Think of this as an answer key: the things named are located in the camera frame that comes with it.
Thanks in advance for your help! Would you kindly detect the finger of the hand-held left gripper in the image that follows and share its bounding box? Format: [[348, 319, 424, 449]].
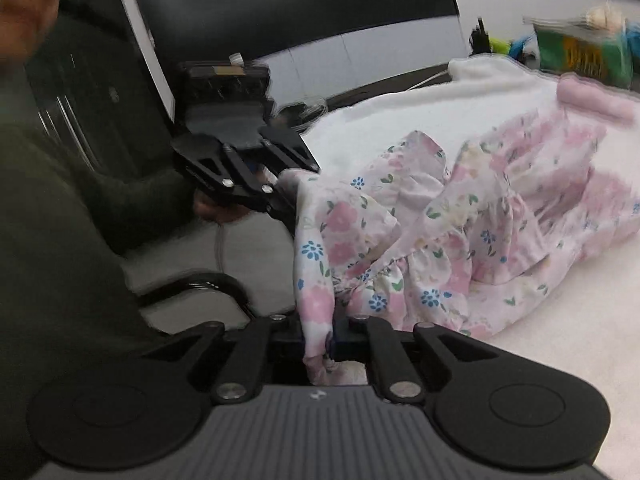
[[254, 124, 322, 182], [171, 134, 301, 234]]

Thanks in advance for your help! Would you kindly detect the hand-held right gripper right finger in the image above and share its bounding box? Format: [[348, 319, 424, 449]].
[[329, 312, 501, 404]]

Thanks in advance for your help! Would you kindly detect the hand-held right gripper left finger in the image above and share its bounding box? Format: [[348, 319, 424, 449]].
[[144, 313, 307, 404]]

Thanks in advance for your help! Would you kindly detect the pink floral garment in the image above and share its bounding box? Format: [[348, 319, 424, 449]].
[[280, 109, 640, 387]]

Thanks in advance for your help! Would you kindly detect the person's left forearm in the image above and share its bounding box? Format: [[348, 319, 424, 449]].
[[75, 159, 202, 257]]

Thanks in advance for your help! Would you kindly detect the person's left hand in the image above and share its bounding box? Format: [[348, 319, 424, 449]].
[[192, 191, 252, 224]]

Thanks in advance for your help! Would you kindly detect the black chair armrest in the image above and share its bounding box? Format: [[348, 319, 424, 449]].
[[134, 271, 257, 322]]

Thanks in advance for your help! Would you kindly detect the white fleece blanket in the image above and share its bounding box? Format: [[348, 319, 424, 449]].
[[299, 55, 640, 480]]

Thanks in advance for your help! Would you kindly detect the large black screen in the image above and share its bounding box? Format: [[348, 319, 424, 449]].
[[125, 0, 461, 63]]

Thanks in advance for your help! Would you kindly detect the person's head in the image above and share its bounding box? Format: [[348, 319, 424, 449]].
[[0, 0, 70, 63]]

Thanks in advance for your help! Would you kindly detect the green printed bag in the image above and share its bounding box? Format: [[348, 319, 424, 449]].
[[524, 14, 635, 87]]

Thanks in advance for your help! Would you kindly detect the pink folded cloth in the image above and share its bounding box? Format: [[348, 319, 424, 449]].
[[556, 74, 637, 125]]

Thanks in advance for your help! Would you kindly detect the cream tissue bundle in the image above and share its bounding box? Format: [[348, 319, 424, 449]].
[[584, 4, 627, 32]]

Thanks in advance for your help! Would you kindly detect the grey cable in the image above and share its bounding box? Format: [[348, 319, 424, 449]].
[[214, 219, 227, 275]]

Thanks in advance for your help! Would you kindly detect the white cable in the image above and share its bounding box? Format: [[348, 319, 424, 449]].
[[407, 66, 452, 92]]

